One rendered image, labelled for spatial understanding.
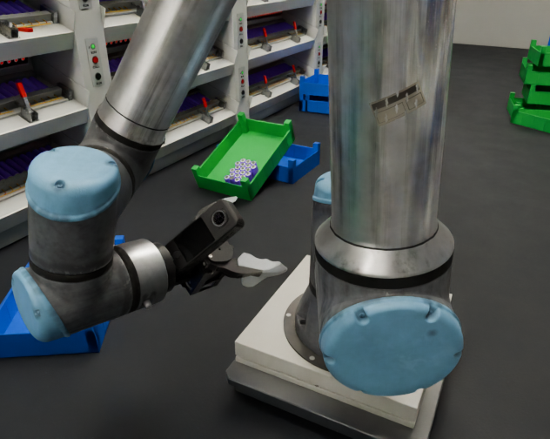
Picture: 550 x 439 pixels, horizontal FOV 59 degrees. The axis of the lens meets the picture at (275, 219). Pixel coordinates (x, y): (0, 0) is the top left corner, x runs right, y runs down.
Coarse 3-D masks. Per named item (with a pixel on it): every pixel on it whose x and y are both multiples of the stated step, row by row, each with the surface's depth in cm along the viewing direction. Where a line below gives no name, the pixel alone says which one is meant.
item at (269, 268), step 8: (240, 256) 73; (248, 256) 73; (240, 264) 72; (248, 264) 72; (256, 264) 73; (264, 264) 74; (272, 264) 75; (280, 264) 75; (264, 272) 73; (272, 272) 74; (280, 272) 76; (248, 280) 76; (256, 280) 76
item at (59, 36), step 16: (32, 0) 125; (48, 0) 122; (64, 16) 122; (32, 32) 115; (48, 32) 118; (64, 32) 120; (0, 48) 108; (16, 48) 111; (32, 48) 115; (48, 48) 119; (64, 48) 123
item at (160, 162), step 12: (216, 132) 192; (192, 144) 181; (204, 144) 187; (168, 156) 171; (180, 156) 177; (156, 168) 167; (12, 228) 125; (24, 228) 128; (0, 240) 123; (12, 240) 126
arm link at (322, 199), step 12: (324, 180) 69; (324, 192) 67; (324, 204) 67; (312, 216) 72; (324, 216) 68; (312, 228) 72; (312, 240) 71; (312, 252) 73; (312, 264) 74; (312, 276) 75
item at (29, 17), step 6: (30, 12) 118; (36, 12) 118; (42, 12) 119; (48, 12) 120; (0, 18) 110; (6, 18) 111; (12, 18) 113; (18, 18) 114; (24, 18) 115; (30, 18) 117; (36, 18) 118; (42, 18) 119; (48, 18) 121; (42, 24) 118
